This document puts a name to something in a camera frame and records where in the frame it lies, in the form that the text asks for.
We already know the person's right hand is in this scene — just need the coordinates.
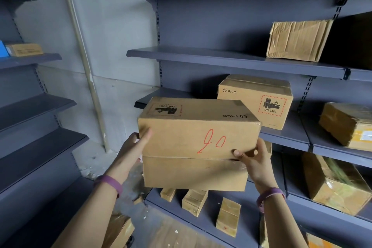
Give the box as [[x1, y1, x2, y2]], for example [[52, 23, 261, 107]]
[[232, 137, 280, 198]]

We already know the person's left hand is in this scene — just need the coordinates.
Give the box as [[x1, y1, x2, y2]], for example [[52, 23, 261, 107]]
[[109, 128, 153, 184]]

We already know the plain cardboard box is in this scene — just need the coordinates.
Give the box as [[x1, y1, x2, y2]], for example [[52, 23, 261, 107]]
[[141, 155, 249, 192]]

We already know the cardboard box with red scribble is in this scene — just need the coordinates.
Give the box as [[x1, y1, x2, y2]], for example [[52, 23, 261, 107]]
[[137, 96, 262, 161]]

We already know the person's right forearm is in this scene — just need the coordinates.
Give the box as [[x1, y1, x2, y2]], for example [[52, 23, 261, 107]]
[[260, 194, 309, 248]]

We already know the person's left forearm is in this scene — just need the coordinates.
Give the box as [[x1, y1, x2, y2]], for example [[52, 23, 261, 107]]
[[52, 181, 122, 248]]

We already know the purple wristband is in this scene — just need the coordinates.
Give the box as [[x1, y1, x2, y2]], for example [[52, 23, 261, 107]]
[[256, 187, 286, 214], [93, 174, 123, 199]]

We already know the cardboard box with red label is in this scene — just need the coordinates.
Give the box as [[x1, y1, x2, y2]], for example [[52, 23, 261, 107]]
[[217, 74, 294, 131]]

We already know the small taped cardboard box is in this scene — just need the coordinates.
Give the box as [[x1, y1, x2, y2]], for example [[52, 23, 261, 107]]
[[160, 188, 177, 202], [182, 189, 209, 218], [216, 197, 242, 238]]

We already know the plastic wrapped cardboard box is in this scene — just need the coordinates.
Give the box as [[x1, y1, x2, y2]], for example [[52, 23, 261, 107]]
[[302, 152, 372, 217]]

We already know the taped box with yellow label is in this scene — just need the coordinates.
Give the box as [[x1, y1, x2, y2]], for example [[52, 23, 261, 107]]
[[319, 102, 372, 152]]

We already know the orange labelled cardboard box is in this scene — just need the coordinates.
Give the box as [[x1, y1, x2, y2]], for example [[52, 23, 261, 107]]
[[305, 233, 335, 248]]

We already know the dark grey metal shelf unit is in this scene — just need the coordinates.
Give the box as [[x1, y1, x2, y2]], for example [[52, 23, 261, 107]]
[[0, 0, 96, 248], [115, 0, 372, 248]]

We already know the crumpled taped cardboard box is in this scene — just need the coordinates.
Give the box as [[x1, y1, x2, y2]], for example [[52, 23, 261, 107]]
[[266, 19, 334, 62]]

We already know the flat small cardboard box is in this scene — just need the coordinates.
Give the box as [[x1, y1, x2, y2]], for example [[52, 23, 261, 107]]
[[5, 43, 44, 58]]

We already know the beige wall pipe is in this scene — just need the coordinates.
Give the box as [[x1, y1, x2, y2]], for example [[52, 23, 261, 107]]
[[56, 0, 110, 153]]

